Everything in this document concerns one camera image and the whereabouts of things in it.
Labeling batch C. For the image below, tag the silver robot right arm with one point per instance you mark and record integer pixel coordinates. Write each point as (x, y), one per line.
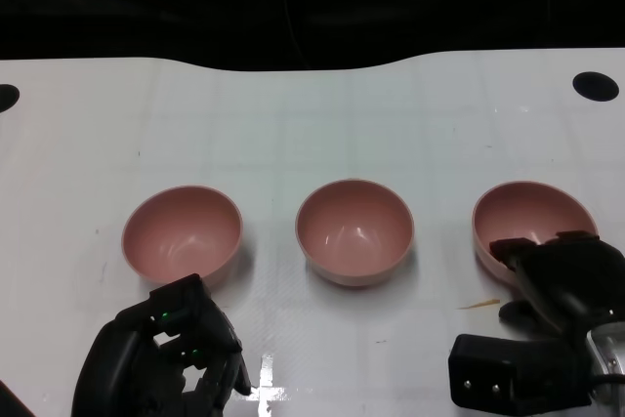
(608, 348)

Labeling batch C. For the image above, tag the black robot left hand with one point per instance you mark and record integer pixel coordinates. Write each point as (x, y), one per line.
(122, 368)

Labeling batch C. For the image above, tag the brown torn tape strip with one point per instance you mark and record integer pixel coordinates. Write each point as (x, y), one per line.
(481, 304)

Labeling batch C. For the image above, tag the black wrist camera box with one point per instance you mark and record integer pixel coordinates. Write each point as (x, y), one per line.
(517, 368)

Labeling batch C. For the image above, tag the pink plastic bowl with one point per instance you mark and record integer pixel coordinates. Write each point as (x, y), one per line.
(517, 212)
(180, 231)
(354, 231)

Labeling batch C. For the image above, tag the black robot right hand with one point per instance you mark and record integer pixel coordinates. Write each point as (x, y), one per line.
(576, 285)

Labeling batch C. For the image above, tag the black round table grommet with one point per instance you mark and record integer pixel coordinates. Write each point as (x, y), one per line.
(595, 87)
(6, 97)

